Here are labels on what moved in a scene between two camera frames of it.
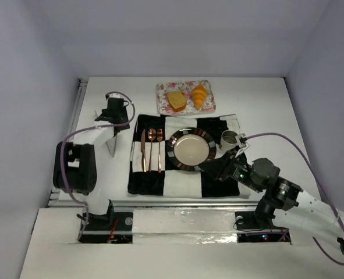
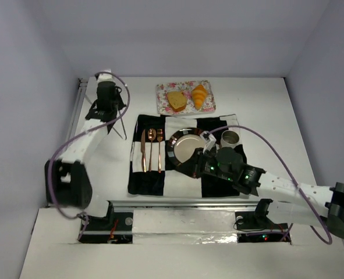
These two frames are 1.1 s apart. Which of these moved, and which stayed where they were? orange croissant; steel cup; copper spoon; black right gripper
Moved: black right gripper
Stayed: steel cup; orange croissant; copper spoon
